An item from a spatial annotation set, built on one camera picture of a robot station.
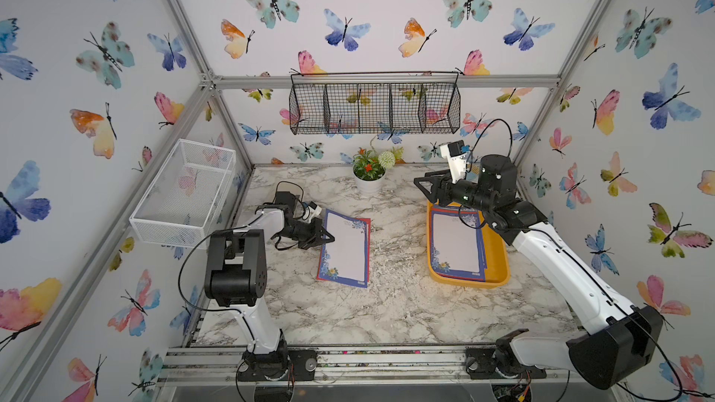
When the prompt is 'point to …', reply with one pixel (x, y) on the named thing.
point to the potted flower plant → (370, 169)
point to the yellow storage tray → (497, 272)
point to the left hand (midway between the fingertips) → (334, 236)
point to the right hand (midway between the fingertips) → (424, 175)
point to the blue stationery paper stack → (457, 245)
